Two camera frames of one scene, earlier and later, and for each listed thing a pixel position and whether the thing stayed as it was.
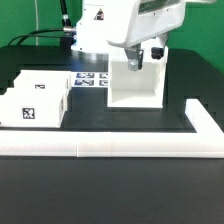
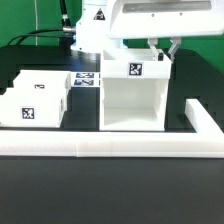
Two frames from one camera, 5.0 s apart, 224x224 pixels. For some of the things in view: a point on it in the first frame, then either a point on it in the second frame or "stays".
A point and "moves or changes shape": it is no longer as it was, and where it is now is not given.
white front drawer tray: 34,107 stays
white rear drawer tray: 41,84 stays
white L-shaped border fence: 207,142 stays
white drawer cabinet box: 146,88 moves or changes shape
